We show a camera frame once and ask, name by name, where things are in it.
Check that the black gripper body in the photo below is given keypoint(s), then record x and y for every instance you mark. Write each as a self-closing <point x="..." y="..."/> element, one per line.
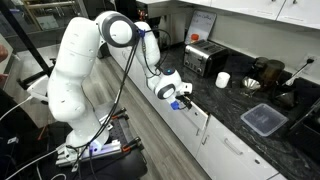
<point x="184" y="101"/>

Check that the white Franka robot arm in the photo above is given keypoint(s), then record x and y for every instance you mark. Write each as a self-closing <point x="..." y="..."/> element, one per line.
<point x="73" y="66"/>

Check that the white ceramic mug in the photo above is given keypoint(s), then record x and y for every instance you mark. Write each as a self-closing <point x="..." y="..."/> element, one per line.
<point x="222" y="80"/>

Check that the black countertop appliance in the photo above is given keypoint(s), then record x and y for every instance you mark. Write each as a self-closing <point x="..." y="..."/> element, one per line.
<point x="306" y="133"/>

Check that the bystander hand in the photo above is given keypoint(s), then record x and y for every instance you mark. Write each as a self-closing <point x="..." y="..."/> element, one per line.
<point x="3" y="53"/>

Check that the stainless steel toaster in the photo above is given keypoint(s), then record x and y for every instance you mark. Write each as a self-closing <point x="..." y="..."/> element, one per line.
<point x="203" y="56"/>

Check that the jar with orange lid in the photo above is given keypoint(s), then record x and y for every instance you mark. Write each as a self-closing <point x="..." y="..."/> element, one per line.
<point x="194" y="38"/>

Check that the white base cabinet unit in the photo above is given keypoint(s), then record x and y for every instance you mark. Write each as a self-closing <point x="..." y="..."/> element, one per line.
<point x="226" y="166"/>

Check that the drip coffee maker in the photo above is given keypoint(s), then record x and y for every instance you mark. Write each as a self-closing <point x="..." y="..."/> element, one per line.
<point x="176" y="23"/>

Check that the small whiteboard sign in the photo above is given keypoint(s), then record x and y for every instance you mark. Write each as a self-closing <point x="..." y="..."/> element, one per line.
<point x="201" y="23"/>

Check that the dark canister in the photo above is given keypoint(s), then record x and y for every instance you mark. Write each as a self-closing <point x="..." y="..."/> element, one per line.
<point x="260" y="66"/>

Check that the black robot stand platform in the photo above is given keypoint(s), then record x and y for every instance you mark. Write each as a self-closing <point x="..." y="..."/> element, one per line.
<point x="126" y="166"/>

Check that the dark brown glass jar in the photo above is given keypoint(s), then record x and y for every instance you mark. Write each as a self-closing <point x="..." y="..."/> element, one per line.
<point x="274" y="73"/>

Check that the black funnel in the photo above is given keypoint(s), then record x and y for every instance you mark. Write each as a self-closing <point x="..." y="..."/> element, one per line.
<point x="286" y="98"/>

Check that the white upper cabinets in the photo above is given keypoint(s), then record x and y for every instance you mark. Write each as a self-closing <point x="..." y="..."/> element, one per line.
<point x="246" y="6"/>

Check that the white handheld device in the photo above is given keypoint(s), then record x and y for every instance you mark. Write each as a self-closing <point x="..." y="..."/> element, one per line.
<point x="38" y="88"/>

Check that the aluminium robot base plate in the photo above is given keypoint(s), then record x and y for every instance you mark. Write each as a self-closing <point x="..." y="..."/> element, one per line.
<point x="103" y="150"/>

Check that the white wall outlet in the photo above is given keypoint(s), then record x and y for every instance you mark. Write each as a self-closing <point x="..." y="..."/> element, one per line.
<point x="315" y="66"/>

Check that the black camera tripod arm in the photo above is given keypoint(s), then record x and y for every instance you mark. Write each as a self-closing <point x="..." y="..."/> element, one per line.
<point x="30" y="45"/>

